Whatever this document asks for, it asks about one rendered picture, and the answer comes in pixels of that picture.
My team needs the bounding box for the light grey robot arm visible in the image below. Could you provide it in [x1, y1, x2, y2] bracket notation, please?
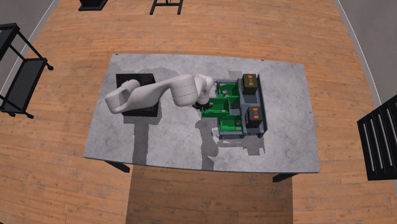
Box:
[105, 73, 213, 114]

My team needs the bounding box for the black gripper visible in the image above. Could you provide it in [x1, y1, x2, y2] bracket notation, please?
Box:
[192, 101, 213, 112]

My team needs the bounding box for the green bin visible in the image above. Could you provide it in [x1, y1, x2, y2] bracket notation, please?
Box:
[218, 84, 240, 103]
[201, 98, 230, 118]
[220, 115, 243, 132]

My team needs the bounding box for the olive green tool case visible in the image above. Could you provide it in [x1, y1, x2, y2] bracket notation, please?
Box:
[241, 74, 258, 95]

